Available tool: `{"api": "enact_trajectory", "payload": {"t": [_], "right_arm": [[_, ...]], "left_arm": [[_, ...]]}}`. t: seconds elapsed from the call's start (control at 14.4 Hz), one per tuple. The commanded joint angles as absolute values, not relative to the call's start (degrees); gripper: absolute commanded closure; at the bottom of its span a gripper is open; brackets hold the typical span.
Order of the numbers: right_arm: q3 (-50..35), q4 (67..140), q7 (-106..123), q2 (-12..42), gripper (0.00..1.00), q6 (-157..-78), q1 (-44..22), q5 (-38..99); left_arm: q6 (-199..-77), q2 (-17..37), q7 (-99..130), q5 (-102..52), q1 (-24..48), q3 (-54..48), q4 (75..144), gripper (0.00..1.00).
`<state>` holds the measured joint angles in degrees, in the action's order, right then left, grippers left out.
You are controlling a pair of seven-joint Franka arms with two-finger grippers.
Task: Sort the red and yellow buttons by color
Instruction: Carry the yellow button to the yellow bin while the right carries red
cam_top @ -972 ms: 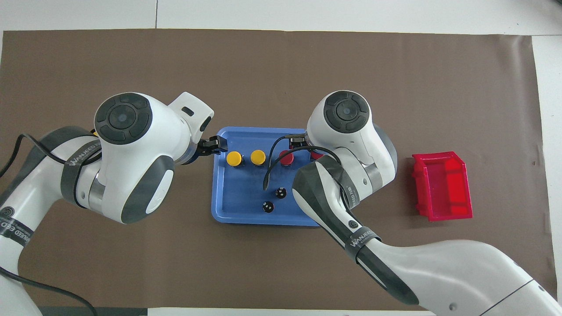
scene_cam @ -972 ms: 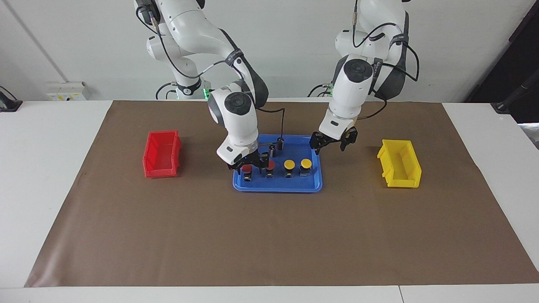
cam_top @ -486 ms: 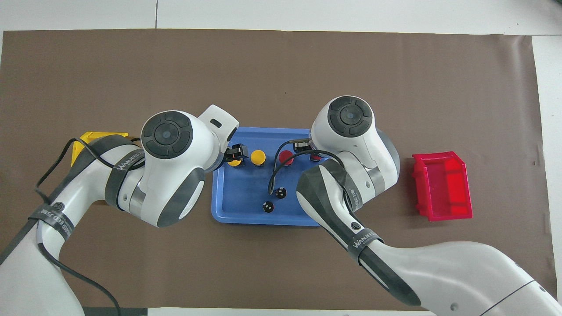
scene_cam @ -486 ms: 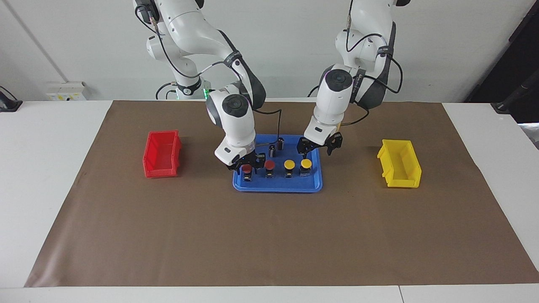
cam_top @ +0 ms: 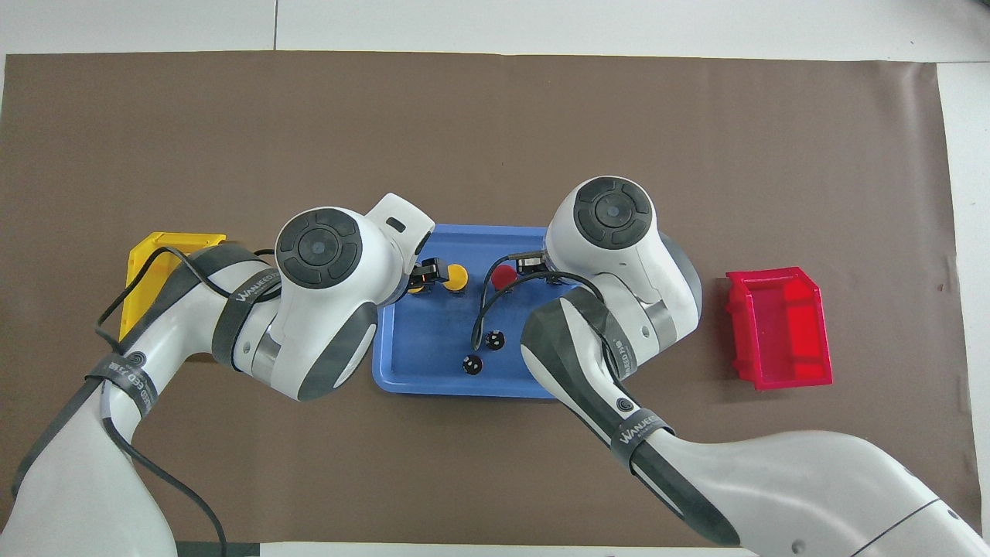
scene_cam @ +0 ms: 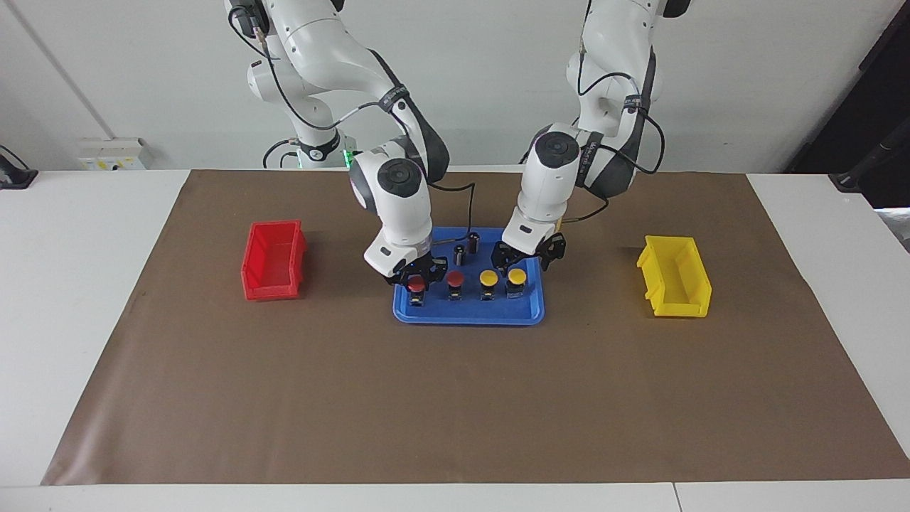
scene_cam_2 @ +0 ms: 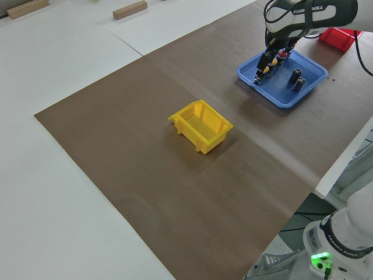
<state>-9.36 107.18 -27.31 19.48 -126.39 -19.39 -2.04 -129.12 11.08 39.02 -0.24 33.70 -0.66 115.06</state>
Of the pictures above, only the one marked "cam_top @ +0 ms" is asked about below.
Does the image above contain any blue plastic tray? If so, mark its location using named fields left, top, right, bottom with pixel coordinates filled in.
left=371, top=223, right=592, bottom=400

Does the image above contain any brown table mat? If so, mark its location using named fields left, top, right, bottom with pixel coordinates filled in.
left=0, top=50, right=985, bottom=550

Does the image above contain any red plastic bin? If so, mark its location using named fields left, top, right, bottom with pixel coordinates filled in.
left=725, top=266, right=834, bottom=391

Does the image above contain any yellow plastic bin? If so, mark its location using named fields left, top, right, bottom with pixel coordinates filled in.
left=118, top=232, right=227, bottom=341

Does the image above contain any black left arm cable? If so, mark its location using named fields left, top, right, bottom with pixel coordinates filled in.
left=93, top=246, right=279, bottom=557

